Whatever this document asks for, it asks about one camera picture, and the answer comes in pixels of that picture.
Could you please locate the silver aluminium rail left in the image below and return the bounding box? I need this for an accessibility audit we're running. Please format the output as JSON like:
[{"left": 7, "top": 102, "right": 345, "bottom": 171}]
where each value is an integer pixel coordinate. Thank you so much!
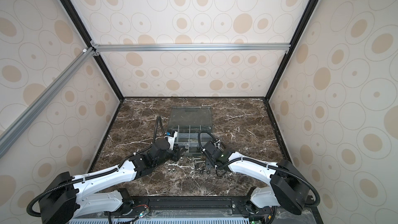
[{"left": 1, "top": 47, "right": 94, "bottom": 157}]

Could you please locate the black corner frame post left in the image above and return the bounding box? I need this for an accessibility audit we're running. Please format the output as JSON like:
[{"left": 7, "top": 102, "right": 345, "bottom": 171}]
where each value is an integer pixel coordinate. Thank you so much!
[{"left": 59, "top": 0, "right": 124, "bottom": 102}]

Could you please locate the pile of screws and nuts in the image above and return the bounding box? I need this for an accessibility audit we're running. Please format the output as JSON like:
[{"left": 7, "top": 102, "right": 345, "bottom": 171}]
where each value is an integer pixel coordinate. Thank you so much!
[{"left": 166, "top": 157, "right": 209, "bottom": 176}]

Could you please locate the black corner frame post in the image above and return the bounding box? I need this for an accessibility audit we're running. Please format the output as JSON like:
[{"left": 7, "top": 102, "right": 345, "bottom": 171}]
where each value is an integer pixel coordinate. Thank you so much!
[
  {"left": 59, "top": 0, "right": 124, "bottom": 102},
  {"left": 265, "top": 0, "right": 319, "bottom": 102}
]

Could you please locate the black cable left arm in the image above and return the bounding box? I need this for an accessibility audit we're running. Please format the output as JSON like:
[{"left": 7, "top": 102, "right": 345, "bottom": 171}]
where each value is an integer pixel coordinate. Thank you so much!
[{"left": 26, "top": 116, "right": 167, "bottom": 218}]

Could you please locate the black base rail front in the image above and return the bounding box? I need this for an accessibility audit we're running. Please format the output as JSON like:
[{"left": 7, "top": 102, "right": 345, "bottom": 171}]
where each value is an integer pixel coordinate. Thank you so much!
[{"left": 68, "top": 194, "right": 324, "bottom": 224}]

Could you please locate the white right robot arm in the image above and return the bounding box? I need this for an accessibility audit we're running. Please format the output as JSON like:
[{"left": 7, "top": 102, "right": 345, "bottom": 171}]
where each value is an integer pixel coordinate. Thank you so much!
[{"left": 199, "top": 142, "right": 313, "bottom": 215}]

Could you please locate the silver aluminium crossbar rear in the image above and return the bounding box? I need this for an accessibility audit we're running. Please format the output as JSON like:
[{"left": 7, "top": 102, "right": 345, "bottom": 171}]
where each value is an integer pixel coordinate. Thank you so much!
[{"left": 94, "top": 43, "right": 291, "bottom": 52}]

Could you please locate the black corner frame post right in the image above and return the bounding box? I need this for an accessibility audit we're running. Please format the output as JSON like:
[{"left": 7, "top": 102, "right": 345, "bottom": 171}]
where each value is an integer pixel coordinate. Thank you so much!
[{"left": 265, "top": 0, "right": 319, "bottom": 102}]

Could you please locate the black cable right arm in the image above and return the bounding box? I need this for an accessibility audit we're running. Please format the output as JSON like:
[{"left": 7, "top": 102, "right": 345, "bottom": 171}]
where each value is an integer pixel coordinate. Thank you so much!
[{"left": 197, "top": 130, "right": 321, "bottom": 208}]

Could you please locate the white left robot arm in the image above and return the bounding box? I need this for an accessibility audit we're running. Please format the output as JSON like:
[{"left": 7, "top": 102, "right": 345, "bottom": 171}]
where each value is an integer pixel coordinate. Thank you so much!
[{"left": 37, "top": 136, "right": 185, "bottom": 224}]

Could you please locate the clear plastic compartment box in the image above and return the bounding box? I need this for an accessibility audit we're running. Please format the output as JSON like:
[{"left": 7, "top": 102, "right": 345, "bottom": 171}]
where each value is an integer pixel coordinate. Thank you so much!
[{"left": 167, "top": 106, "right": 213, "bottom": 156}]

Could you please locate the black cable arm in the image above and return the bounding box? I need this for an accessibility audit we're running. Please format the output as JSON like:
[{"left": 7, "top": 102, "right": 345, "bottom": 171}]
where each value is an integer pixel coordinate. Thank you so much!
[
  {"left": 26, "top": 116, "right": 167, "bottom": 218},
  {"left": 197, "top": 130, "right": 321, "bottom": 208}
]

